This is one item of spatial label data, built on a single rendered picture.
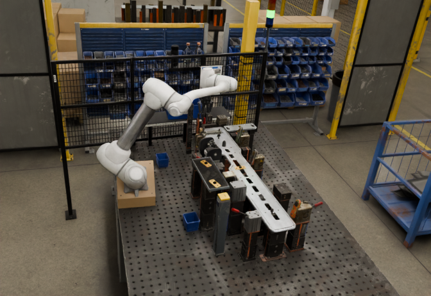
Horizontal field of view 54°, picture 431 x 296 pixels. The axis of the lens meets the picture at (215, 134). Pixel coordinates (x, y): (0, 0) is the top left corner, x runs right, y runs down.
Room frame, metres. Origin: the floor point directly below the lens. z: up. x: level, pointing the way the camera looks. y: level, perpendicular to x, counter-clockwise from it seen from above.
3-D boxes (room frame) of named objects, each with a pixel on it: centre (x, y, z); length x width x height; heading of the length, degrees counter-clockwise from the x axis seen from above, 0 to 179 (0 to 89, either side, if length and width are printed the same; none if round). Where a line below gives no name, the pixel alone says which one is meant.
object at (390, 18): (5.38, -2.05, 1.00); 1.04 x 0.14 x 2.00; 108
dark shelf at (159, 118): (3.45, 0.32, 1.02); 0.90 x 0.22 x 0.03; 112
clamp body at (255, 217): (2.08, -0.28, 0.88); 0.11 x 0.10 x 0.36; 112
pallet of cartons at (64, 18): (6.84, 2.68, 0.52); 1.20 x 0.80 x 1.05; 15
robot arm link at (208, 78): (3.06, 0.09, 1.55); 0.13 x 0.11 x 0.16; 74
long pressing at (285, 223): (2.67, -0.22, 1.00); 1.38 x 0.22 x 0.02; 22
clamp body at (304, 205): (2.22, -0.60, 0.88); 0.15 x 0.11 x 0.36; 112
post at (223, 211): (2.11, -0.08, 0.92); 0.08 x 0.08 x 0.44; 22
